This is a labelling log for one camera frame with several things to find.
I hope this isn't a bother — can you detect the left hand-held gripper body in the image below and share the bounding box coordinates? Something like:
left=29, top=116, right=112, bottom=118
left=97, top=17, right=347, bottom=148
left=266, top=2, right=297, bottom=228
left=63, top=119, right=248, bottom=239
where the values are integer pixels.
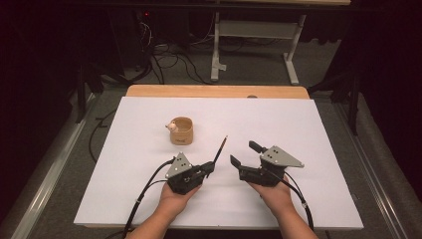
left=164, top=151, right=209, bottom=196

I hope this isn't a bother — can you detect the white metal desk frame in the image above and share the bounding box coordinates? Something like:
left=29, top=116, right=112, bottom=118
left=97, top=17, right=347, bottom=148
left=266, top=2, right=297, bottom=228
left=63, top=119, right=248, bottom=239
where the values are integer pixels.
left=210, top=12, right=308, bottom=86

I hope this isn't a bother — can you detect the black cable on carpet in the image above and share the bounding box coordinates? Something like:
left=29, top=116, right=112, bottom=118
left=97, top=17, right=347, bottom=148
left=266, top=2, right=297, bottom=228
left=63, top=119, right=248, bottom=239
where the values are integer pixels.
left=88, top=109, right=117, bottom=164

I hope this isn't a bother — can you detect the right hand-held gripper cable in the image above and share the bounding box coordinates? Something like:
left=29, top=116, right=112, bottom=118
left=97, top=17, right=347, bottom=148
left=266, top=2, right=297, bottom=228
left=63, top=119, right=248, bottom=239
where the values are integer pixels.
left=285, top=171, right=315, bottom=232

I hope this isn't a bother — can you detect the person's right hand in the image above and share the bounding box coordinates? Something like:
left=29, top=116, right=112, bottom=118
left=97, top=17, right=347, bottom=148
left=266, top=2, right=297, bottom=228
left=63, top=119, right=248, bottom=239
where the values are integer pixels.
left=248, top=178, right=297, bottom=217

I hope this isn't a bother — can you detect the wooden table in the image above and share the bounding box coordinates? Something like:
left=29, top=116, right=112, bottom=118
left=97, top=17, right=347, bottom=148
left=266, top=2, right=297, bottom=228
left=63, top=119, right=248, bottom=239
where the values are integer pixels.
left=83, top=84, right=312, bottom=231

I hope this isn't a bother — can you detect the wooden cup with animal figure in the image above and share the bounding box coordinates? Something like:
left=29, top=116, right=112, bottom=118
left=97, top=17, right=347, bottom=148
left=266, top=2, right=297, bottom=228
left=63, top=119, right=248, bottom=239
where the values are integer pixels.
left=165, top=117, right=194, bottom=146

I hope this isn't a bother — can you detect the person's left hand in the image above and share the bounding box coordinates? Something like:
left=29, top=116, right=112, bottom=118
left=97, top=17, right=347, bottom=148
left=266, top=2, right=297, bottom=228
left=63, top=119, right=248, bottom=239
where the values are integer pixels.
left=158, top=183, right=202, bottom=217

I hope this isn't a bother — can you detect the hand-held gripper cable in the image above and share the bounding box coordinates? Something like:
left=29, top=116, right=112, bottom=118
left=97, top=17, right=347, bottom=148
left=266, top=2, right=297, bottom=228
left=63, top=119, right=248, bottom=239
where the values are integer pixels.
left=285, top=171, right=315, bottom=232
left=120, top=158, right=176, bottom=239

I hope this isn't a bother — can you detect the white board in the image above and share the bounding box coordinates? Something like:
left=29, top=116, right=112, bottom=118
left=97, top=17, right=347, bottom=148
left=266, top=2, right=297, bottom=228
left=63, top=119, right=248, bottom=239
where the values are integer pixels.
left=73, top=96, right=364, bottom=231

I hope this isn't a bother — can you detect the black metal stand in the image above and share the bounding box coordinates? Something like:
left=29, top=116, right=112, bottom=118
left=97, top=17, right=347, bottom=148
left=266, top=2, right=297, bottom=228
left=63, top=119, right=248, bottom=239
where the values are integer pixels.
left=75, top=63, right=104, bottom=124
left=307, top=71, right=361, bottom=136

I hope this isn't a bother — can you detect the left hand-held gripper cable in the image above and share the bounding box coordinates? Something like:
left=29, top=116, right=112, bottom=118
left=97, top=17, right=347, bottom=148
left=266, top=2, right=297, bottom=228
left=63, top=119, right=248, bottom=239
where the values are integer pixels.
left=120, top=158, right=176, bottom=239

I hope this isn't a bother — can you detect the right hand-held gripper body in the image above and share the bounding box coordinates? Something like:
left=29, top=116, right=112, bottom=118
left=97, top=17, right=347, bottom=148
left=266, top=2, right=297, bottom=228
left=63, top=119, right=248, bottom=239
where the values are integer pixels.
left=238, top=144, right=306, bottom=187

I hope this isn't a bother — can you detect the thin brown pencil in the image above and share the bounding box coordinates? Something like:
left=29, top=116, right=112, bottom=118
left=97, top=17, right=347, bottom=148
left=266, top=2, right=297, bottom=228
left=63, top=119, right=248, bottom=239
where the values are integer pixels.
left=212, top=134, right=229, bottom=165

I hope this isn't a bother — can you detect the tangle of black floor cables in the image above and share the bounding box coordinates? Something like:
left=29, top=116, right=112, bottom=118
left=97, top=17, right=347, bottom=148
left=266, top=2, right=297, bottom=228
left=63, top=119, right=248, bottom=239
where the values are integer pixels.
left=132, top=41, right=215, bottom=86

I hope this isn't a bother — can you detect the aluminium floor rail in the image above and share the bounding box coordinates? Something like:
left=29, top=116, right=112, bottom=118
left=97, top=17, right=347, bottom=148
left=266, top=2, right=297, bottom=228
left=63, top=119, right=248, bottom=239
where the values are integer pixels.
left=332, top=103, right=412, bottom=239
left=9, top=94, right=98, bottom=239

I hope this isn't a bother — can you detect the dark computer case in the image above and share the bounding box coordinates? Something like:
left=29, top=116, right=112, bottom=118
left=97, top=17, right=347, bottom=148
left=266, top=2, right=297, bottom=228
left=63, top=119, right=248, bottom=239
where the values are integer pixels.
left=108, top=8, right=157, bottom=72

